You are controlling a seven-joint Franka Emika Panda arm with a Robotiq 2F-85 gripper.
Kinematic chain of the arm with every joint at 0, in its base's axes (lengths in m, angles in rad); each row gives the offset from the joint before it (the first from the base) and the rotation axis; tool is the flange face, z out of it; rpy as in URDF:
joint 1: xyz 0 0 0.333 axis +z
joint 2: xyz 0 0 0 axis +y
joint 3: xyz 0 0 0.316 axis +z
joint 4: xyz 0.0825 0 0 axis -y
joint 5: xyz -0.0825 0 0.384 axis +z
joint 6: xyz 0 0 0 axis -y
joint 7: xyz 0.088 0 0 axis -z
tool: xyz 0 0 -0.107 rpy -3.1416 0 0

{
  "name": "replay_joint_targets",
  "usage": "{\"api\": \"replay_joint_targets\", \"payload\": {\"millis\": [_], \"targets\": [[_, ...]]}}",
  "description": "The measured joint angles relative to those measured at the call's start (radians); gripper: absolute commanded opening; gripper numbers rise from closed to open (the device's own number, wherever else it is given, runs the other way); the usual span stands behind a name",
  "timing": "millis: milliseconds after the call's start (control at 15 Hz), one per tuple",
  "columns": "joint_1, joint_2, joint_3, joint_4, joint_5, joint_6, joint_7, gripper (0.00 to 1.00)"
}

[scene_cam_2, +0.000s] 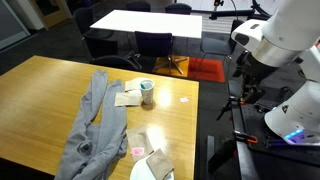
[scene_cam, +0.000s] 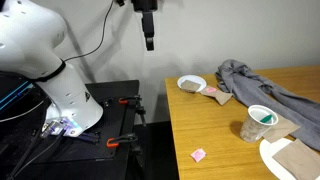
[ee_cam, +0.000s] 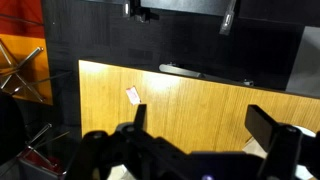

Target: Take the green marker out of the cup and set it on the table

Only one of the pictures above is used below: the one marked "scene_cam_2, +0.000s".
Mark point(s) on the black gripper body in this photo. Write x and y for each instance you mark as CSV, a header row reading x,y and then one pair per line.
x,y
256,68

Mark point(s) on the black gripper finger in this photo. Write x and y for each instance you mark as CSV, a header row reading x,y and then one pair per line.
x,y
257,94
247,95

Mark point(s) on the green marker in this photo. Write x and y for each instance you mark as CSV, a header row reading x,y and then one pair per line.
x,y
142,86

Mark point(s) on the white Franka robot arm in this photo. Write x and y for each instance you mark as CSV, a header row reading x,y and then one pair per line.
x,y
293,26

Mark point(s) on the black orange clamp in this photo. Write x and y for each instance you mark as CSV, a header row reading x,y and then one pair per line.
x,y
250,138
235,99
221,155

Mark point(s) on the black robot stand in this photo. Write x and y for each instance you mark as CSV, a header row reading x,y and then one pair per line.
x,y
266,160

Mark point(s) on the white table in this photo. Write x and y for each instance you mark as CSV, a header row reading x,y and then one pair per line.
x,y
150,21

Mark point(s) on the black chair with armrests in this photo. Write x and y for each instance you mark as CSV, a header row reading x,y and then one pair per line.
x,y
113,61

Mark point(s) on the grey garment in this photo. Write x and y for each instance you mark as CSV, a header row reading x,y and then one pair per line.
x,y
110,126

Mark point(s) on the wooden door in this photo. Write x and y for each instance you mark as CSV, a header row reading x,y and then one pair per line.
x,y
53,13

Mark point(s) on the black camera stand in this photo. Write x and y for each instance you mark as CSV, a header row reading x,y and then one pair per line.
x,y
233,14

